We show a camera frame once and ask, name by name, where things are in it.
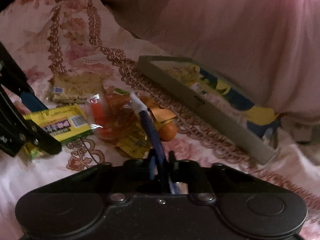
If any floral pink bedsheet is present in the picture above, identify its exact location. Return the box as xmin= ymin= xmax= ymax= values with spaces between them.
xmin=1 ymin=0 xmax=319 ymax=239

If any small orange fruit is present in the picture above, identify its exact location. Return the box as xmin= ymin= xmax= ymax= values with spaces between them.
xmin=158 ymin=121 xmax=178 ymax=141

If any grey cardboard tray box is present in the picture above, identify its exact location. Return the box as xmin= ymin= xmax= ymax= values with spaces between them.
xmin=136 ymin=56 xmax=276 ymax=165

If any gold foil snack packet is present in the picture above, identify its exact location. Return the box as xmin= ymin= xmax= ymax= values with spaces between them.
xmin=145 ymin=99 xmax=176 ymax=130

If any yellow snack packet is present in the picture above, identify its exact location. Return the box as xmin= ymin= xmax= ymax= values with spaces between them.
xmin=23 ymin=104 xmax=93 ymax=144

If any blue white snack stick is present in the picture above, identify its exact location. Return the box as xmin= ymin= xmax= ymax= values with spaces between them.
xmin=130 ymin=92 xmax=180 ymax=194

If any pink pillow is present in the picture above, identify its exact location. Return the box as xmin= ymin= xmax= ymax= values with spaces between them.
xmin=102 ymin=0 xmax=319 ymax=122

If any rice cracker bar packet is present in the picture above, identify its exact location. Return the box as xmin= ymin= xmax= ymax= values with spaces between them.
xmin=50 ymin=72 xmax=105 ymax=104

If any orange clear snack bag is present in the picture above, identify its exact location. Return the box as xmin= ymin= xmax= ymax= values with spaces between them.
xmin=86 ymin=88 xmax=137 ymax=140

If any small green candy packet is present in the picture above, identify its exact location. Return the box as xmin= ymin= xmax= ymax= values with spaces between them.
xmin=23 ymin=142 xmax=49 ymax=160

